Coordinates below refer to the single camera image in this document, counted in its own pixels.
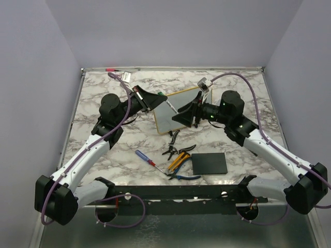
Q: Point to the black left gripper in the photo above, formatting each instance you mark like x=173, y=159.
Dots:
x=149, y=101

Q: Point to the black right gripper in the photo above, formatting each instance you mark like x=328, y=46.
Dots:
x=186, y=114

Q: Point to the green whiteboard marker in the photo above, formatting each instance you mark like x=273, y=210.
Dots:
x=168, y=103

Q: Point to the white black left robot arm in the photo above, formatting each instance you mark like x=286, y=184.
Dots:
x=59, y=196

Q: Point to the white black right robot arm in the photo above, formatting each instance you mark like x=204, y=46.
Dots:
x=305, y=184

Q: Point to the black cutting pliers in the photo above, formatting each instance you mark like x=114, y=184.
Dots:
x=172, y=150

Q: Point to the yellow black utility knife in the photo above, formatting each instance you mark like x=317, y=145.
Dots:
x=182, y=157

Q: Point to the black rectangular pad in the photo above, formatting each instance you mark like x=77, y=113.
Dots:
x=209, y=163

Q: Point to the blue red screwdriver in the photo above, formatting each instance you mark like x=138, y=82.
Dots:
x=147, y=160

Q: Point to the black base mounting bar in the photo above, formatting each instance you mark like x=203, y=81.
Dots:
x=188, y=199

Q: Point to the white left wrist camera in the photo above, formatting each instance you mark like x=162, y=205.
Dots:
x=126, y=76

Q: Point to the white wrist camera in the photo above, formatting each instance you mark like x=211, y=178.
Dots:
x=126, y=76
x=205, y=84

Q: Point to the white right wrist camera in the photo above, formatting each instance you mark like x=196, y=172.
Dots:
x=205, y=84

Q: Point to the red marker at rail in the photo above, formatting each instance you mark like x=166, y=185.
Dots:
x=112, y=70

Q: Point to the blue handled pliers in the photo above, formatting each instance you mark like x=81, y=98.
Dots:
x=174, y=174

